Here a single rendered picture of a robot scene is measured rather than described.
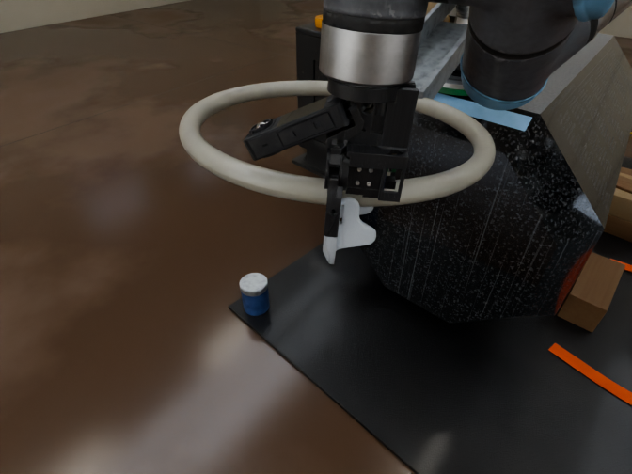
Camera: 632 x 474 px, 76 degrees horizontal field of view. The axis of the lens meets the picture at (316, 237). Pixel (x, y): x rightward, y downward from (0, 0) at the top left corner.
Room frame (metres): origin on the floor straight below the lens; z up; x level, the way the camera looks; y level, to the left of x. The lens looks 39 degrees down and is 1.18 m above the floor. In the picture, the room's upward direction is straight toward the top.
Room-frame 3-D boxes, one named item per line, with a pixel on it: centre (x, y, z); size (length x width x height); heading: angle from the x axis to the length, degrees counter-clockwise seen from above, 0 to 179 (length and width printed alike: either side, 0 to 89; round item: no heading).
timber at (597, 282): (1.05, -1.03, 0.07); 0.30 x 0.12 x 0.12; 139
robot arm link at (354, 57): (0.40, -0.05, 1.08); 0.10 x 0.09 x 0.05; 176
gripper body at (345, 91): (0.40, -0.05, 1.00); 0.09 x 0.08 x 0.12; 86
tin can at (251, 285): (1.02, 0.22, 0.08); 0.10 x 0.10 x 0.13
